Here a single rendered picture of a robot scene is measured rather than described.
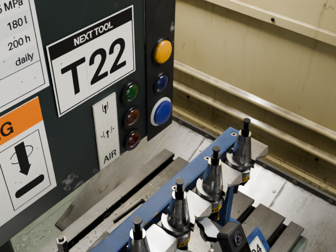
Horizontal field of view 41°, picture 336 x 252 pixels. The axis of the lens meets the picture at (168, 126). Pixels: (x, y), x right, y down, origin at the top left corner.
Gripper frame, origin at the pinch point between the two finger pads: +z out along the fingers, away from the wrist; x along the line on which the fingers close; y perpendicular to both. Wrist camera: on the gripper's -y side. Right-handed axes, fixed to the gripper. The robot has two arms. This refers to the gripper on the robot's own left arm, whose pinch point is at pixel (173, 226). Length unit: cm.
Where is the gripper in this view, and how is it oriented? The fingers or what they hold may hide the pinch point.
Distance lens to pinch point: 89.6
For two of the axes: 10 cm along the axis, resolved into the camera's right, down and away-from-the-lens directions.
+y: -0.4, 7.5, 6.6
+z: -7.7, -4.4, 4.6
